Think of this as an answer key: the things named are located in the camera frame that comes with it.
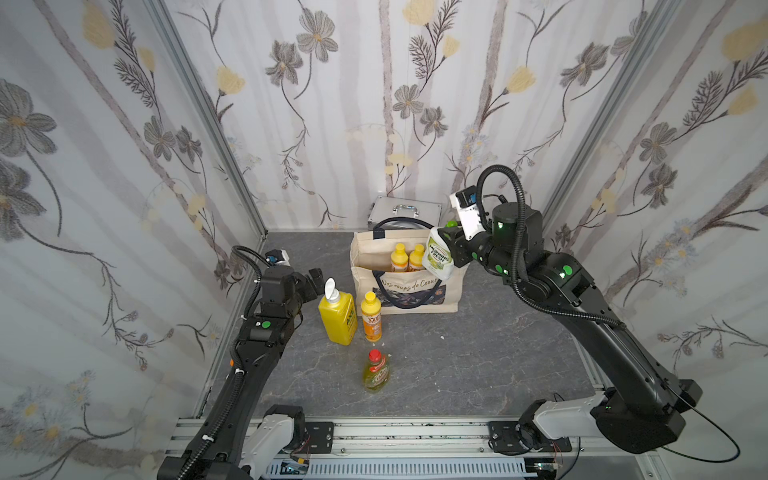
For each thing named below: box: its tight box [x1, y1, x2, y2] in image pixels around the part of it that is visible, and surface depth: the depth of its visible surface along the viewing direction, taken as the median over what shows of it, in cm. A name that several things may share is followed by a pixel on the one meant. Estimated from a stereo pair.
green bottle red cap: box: [363, 348, 390, 393], surface depth 73 cm
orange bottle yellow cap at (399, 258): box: [391, 242, 409, 272], surface depth 89 cm
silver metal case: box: [367, 195, 443, 231], surface depth 107 cm
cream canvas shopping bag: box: [350, 217, 469, 315], surface depth 89 cm
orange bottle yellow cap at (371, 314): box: [361, 291, 382, 343], surface depth 79 cm
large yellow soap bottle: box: [318, 277, 358, 346], surface depth 78 cm
